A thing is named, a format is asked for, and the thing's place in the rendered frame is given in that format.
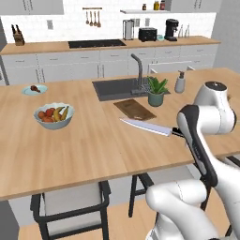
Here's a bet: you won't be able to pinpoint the brown wooden cutting board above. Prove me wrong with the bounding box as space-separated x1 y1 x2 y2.
112 98 158 122

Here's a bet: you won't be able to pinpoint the brown piece of meat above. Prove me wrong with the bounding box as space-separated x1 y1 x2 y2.
29 84 42 94

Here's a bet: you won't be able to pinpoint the pale blue plate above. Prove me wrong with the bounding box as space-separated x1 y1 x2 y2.
21 83 49 97

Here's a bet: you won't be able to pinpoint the wooden knife block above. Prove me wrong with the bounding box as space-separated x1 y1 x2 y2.
10 23 26 47

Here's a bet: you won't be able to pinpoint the dark grey sink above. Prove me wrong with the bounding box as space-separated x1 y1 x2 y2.
91 77 172 102

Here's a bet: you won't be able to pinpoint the green plant in teal pot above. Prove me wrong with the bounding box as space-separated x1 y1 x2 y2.
146 75 170 108

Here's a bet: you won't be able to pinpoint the grey metal tap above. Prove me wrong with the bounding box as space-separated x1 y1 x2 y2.
129 52 152 97

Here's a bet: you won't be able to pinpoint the yellow banana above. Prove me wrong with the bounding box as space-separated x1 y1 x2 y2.
52 105 69 123

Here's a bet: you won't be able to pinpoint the pale blue fruit bowl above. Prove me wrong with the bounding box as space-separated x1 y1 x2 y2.
33 101 76 131

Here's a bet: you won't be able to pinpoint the black chair with white seat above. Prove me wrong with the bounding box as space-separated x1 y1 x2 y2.
29 179 113 240
127 172 214 218

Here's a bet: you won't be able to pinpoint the white soap dispenser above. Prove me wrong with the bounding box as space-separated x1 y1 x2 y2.
173 69 187 95

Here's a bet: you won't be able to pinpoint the white base cupboards run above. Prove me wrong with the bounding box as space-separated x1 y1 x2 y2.
0 43 220 86

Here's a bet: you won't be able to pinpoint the red apple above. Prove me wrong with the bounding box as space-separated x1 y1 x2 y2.
45 107 56 118

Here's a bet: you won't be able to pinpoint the black hob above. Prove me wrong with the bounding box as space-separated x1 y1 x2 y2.
67 38 128 50

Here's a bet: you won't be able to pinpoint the black toaster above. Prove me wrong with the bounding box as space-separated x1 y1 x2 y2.
138 26 158 43

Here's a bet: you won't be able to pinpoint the black coffee machine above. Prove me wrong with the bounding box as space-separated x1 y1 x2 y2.
164 18 180 42

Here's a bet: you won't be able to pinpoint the silver knife with black handle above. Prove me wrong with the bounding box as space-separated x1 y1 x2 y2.
119 117 186 139

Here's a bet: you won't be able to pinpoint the white wall shelf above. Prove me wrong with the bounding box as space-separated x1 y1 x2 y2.
119 8 167 15

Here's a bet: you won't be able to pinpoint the white wall cupboards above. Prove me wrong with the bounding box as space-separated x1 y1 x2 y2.
0 0 66 16
164 0 223 14

